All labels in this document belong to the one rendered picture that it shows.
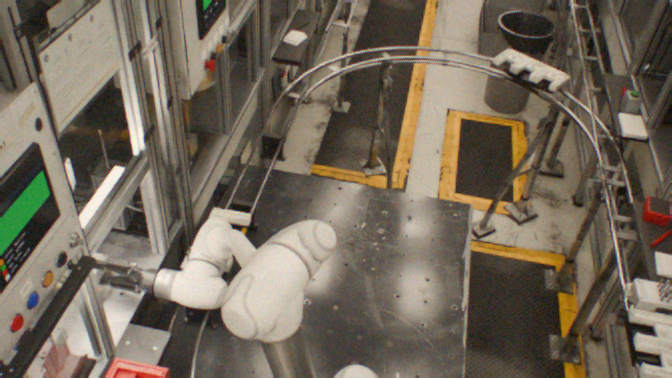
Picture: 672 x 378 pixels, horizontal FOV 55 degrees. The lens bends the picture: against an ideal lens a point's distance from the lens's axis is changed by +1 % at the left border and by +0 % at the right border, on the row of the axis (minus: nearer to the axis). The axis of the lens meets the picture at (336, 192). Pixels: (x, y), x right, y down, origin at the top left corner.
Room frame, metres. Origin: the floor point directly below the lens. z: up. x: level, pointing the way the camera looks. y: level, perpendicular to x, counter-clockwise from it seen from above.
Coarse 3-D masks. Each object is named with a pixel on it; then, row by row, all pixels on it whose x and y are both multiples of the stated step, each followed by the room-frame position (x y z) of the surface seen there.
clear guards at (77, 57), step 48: (48, 0) 1.15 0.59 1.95; (96, 0) 1.32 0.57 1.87; (144, 0) 1.54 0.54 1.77; (48, 48) 1.11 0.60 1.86; (96, 48) 1.28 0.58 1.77; (48, 96) 1.07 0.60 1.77; (96, 96) 1.24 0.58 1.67; (96, 144) 1.19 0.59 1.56; (144, 144) 1.42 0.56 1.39; (96, 192) 1.15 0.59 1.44; (96, 240) 1.10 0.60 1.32; (96, 336) 0.99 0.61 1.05
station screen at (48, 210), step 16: (32, 176) 0.91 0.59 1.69; (16, 192) 0.86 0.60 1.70; (0, 208) 0.81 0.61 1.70; (48, 208) 0.93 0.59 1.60; (32, 224) 0.87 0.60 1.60; (48, 224) 0.91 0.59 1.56; (16, 240) 0.82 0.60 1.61; (32, 240) 0.86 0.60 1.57; (0, 256) 0.77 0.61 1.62; (16, 256) 0.81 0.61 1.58; (0, 272) 0.76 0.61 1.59; (16, 272) 0.79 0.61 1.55
